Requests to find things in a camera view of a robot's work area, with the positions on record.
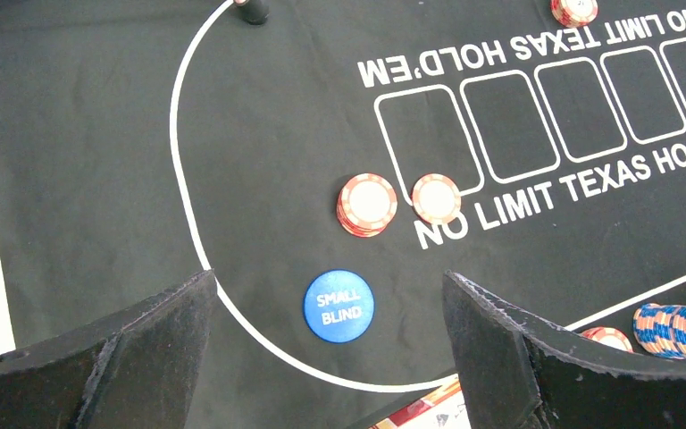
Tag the red chip pile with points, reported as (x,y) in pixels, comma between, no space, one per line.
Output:
(366,205)

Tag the red chips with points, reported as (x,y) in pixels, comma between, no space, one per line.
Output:
(574,13)

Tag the pink music stand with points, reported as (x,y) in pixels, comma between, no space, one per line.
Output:
(253,12)

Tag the blue chip stack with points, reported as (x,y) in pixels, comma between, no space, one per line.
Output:
(661,330)

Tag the black poker table mat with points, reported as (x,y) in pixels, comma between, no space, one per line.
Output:
(143,141)

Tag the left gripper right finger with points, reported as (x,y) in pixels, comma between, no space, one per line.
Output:
(518,370)

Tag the red chip stack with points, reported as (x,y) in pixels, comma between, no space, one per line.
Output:
(610,337)

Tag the red playing card box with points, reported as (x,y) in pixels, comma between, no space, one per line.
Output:
(443,408)

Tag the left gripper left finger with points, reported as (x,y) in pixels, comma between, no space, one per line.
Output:
(136,368)

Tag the single red chip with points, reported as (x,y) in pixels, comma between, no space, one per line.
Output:
(436,199)

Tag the blue small blind button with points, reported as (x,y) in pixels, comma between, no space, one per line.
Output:
(339,306)

